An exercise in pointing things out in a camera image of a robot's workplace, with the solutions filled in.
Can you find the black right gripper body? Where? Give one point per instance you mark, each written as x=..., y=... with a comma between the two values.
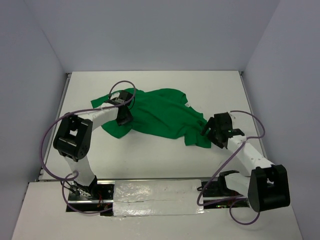
x=213, y=132

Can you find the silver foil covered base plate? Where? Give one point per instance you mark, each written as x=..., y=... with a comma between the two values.
x=156, y=198

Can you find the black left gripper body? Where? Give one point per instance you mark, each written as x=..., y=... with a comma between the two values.
x=127, y=113

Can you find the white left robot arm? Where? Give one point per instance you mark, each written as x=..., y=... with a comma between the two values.
x=73, y=138

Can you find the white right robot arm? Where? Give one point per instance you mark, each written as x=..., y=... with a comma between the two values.
x=266, y=187

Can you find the green t shirt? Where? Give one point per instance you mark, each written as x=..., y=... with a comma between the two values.
x=164, y=113

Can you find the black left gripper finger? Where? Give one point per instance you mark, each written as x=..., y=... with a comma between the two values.
x=120, y=120
x=126, y=117

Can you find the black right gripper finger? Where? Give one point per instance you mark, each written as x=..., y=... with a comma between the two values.
x=208, y=126
x=220, y=142

